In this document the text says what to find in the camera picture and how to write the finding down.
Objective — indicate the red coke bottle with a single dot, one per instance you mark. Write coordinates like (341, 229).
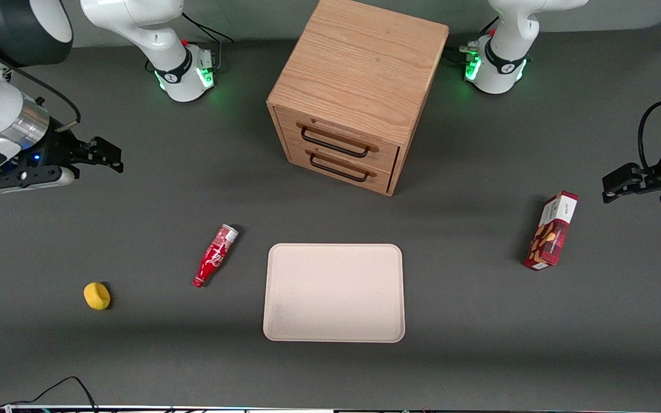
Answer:
(214, 257)

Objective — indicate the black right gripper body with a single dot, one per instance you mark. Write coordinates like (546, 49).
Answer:
(59, 150)

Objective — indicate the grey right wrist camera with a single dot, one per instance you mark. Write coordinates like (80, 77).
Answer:
(26, 179)

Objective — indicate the wooden drawer cabinet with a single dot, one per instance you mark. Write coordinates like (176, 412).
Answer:
(359, 63)

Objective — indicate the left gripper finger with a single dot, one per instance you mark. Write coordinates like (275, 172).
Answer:
(617, 197)
(623, 175)

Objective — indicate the beige plastic tray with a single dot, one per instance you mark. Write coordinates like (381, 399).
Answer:
(334, 292)

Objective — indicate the yellow round sponge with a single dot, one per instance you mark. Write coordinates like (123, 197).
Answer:
(97, 296)

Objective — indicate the red cracker box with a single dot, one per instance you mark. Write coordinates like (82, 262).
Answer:
(551, 235)

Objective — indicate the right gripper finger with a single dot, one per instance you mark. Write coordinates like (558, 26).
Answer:
(107, 152)
(101, 166)

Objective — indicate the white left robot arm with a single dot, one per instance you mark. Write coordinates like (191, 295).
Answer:
(505, 57)

